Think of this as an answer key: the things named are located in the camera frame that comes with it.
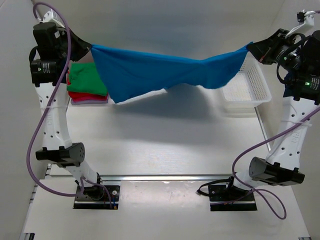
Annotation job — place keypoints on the folded green t-shirt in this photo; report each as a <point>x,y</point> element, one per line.
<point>84,78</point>

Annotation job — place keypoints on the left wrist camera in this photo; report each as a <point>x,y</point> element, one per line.
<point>52,17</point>

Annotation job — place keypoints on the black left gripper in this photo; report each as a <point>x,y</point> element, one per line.
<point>84,46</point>

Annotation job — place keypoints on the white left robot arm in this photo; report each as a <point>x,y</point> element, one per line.
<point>57,146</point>

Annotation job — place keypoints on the folded purple t-shirt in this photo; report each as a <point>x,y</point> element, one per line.
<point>88,101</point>

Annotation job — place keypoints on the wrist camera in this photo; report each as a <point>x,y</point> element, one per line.
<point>305,21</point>
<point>52,17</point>

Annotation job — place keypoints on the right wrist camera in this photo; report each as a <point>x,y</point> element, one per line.
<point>305,21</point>

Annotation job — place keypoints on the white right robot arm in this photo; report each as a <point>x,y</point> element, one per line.
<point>281,165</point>

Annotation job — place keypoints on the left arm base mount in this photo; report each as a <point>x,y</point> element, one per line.
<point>96,198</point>

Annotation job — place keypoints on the blue t-shirt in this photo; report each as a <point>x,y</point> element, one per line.
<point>128,74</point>

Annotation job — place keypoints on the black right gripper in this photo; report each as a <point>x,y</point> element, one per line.
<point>262,51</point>

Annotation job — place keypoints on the white plastic mesh basket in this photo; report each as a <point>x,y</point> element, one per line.
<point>246,90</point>

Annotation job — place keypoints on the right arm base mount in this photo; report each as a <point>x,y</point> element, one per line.
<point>224,197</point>

